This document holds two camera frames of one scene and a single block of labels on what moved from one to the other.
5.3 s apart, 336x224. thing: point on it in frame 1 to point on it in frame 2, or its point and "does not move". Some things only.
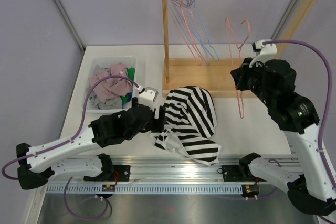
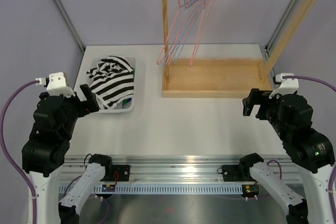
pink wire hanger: x=175 y=7 to x=179 y=6
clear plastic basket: x=129 y=62 does not move
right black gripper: x=241 y=74 to x=256 y=96
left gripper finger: x=162 y=119 to x=86 y=91
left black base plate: x=124 y=172 does not move
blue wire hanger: x=199 y=19 to x=191 y=9
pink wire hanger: x=239 y=45 to x=208 y=0
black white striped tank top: x=190 y=123 to x=112 y=81
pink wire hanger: x=193 y=27 to x=191 y=7
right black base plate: x=232 y=173 does not move
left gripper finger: x=135 y=102 to x=95 y=106
